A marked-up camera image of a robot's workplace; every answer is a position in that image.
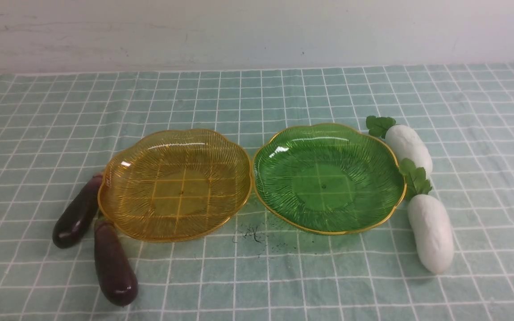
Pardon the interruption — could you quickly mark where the amber plastic plate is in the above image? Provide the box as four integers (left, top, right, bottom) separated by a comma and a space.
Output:
98, 128, 253, 243

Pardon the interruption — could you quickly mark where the dark purple eggplant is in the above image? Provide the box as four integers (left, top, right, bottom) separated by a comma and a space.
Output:
52, 172, 103, 249
94, 218, 139, 307

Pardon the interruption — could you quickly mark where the dark purple eggplant front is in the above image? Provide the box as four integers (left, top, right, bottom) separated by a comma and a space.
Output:
94, 218, 139, 307

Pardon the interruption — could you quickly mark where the white radish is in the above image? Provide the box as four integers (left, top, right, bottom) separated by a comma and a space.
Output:
399, 158, 455, 276
366, 115, 434, 176

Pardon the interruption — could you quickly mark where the green plastic plate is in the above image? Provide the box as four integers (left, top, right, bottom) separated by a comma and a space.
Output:
253, 123, 407, 235

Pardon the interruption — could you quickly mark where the white radish front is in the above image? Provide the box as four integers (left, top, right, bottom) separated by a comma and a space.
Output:
399, 158, 455, 276

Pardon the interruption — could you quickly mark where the green checkered tablecloth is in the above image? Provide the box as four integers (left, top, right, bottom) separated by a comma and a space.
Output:
0, 62, 514, 321

